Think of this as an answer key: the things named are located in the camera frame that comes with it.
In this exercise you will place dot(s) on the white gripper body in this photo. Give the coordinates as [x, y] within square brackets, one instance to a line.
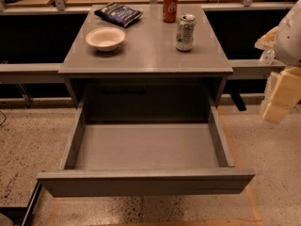
[290, 40]

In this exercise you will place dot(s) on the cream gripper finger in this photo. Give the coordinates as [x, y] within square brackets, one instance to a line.
[273, 113]

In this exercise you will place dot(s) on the grey top drawer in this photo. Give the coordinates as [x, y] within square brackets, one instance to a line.
[143, 145]

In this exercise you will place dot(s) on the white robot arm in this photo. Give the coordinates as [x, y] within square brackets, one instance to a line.
[283, 43]

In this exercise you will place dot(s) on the grey drawer cabinet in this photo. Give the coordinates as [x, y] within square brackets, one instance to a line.
[147, 78]

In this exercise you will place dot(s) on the clear sanitizer bottle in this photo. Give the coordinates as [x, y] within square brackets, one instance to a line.
[267, 57]

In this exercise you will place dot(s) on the green white soda can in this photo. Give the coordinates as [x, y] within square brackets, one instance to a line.
[185, 32]

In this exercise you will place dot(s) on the red cola can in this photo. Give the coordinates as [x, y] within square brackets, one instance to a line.
[170, 10]

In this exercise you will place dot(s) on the dark blue chip bag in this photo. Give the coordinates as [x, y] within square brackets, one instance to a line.
[118, 14]

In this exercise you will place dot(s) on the white bowl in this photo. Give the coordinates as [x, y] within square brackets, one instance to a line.
[105, 39]

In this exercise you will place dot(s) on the black metal bar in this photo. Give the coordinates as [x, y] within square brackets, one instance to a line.
[20, 216]

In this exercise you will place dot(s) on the grey metal rail shelf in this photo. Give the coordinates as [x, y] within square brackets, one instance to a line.
[47, 73]

